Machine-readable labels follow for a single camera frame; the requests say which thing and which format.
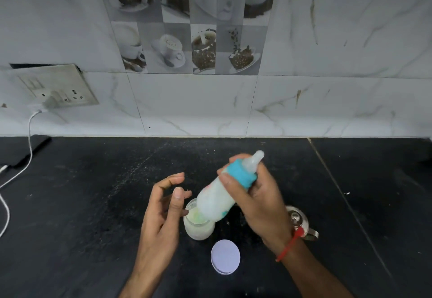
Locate lilac jar lid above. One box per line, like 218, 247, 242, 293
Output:
210, 239, 241, 275

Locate white charger plug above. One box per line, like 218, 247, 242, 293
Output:
27, 97, 56, 114

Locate glass milk powder jar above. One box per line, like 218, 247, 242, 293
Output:
183, 198, 216, 241

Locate white charging cable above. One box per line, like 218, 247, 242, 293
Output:
0, 164, 11, 239
0, 110, 43, 190

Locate clear plastic baby bottle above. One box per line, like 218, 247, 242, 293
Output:
195, 174, 237, 223

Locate person's left forearm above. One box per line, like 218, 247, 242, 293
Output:
118, 272, 162, 298

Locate grey wall socket plate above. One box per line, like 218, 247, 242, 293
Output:
10, 63, 99, 109

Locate person's right hand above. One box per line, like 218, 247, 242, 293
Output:
217, 154, 297, 256

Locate red thread bracelet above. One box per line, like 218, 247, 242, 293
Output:
275, 226, 305, 263

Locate small steel pot with lid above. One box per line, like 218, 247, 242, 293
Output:
285, 205, 320, 242

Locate blue bottle cap with nipple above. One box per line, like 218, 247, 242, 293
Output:
224, 149, 266, 190

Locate person's right forearm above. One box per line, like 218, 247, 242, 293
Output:
278, 237, 355, 298

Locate person's left hand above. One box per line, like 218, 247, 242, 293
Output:
130, 172, 193, 283

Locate black phone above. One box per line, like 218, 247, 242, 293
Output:
0, 135, 53, 168

